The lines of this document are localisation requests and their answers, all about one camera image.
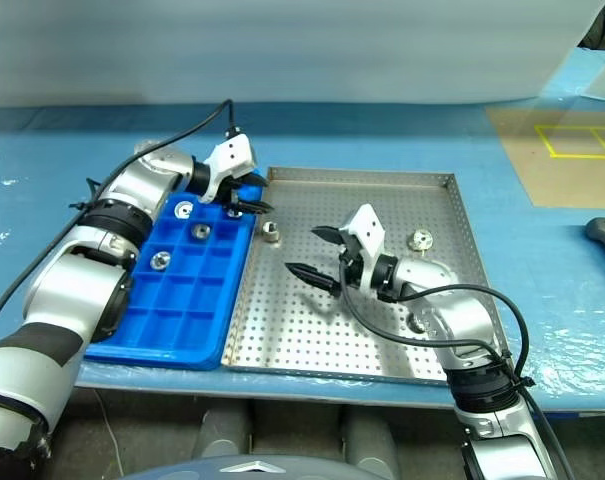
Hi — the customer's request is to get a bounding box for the grey rounded shape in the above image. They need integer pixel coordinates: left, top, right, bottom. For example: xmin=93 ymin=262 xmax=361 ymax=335
xmin=196 ymin=399 xmax=256 ymax=456

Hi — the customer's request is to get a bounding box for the brown mat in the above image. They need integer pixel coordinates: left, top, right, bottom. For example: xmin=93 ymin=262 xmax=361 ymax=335
xmin=484 ymin=102 xmax=605 ymax=209

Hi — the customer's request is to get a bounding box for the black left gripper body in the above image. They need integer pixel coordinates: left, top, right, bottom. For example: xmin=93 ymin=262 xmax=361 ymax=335
xmin=216 ymin=169 xmax=256 ymax=206

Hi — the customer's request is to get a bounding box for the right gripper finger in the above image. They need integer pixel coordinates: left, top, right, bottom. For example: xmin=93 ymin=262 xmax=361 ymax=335
xmin=310 ymin=225 xmax=348 ymax=247
xmin=284 ymin=262 xmax=342 ymax=298

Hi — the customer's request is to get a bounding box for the perforated metal tray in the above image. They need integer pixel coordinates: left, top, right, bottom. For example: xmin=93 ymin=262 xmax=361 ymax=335
xmin=220 ymin=166 xmax=509 ymax=387

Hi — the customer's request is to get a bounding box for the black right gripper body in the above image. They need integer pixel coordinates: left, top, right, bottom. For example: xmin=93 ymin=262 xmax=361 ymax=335
xmin=329 ymin=234 xmax=364 ymax=297

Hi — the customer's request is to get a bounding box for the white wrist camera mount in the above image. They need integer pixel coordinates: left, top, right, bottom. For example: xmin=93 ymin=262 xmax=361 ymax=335
xmin=337 ymin=203 xmax=387 ymax=301
xmin=200 ymin=133 xmax=259 ymax=204

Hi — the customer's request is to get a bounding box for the blue compartment tray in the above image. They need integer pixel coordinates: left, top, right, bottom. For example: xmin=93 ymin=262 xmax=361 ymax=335
xmin=84 ymin=182 xmax=262 ymax=371

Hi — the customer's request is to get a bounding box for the blue plastic table cover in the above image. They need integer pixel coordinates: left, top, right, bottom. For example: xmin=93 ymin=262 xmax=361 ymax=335
xmin=0 ymin=47 xmax=605 ymax=416

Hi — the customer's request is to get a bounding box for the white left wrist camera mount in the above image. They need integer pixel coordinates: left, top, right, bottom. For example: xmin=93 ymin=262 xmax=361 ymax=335
xmin=200 ymin=133 xmax=259 ymax=204

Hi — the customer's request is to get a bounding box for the yellow tape marking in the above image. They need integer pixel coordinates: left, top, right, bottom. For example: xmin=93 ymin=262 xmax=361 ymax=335
xmin=534 ymin=124 xmax=605 ymax=160

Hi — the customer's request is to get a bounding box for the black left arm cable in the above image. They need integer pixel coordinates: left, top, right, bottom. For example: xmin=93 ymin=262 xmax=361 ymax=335
xmin=0 ymin=98 xmax=246 ymax=341

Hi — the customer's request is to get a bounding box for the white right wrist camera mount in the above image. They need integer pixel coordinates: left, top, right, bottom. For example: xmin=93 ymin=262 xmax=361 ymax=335
xmin=337 ymin=203 xmax=387 ymax=301

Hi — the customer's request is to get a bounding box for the white foam backdrop sheet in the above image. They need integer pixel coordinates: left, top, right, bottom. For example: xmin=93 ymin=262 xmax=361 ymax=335
xmin=0 ymin=0 xmax=605 ymax=109

